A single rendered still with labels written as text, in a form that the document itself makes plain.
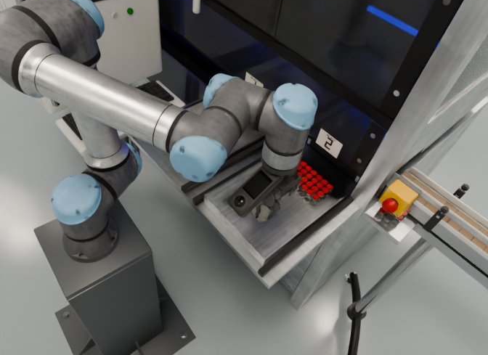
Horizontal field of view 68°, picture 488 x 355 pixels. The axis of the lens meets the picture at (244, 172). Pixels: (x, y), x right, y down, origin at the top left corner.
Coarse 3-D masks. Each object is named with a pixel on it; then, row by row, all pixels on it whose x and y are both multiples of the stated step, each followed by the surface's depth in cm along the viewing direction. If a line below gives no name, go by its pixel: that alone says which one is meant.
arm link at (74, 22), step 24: (48, 0) 65; (72, 0) 68; (48, 24) 64; (72, 24) 67; (96, 24) 72; (72, 48) 69; (96, 48) 75; (96, 120) 84; (96, 144) 89; (120, 144) 95; (96, 168) 93; (120, 168) 96; (120, 192) 98
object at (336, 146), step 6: (324, 132) 110; (318, 138) 113; (324, 138) 111; (330, 138) 109; (324, 144) 112; (336, 144) 108; (342, 144) 107; (330, 150) 111; (336, 150) 110; (336, 156) 111
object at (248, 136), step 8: (200, 104) 132; (192, 112) 132; (200, 112) 134; (248, 128) 131; (240, 136) 128; (248, 136) 128; (256, 136) 129; (264, 136) 126; (240, 144) 125; (248, 144) 122; (232, 152) 118
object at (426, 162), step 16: (144, 80) 190; (464, 128) 168; (432, 144) 138; (448, 144) 164; (416, 160) 131; (432, 160) 161; (368, 224) 149; (352, 240) 146; (288, 272) 168; (304, 272) 157; (288, 288) 175
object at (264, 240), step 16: (240, 176) 113; (208, 192) 106; (224, 192) 111; (288, 192) 114; (224, 208) 107; (288, 208) 110; (304, 208) 111; (320, 208) 112; (224, 224) 104; (240, 224) 104; (256, 224) 105; (272, 224) 106; (288, 224) 106; (304, 224) 107; (240, 240) 101; (256, 240) 102; (272, 240) 102; (288, 240) 99; (256, 256) 97; (272, 256) 98
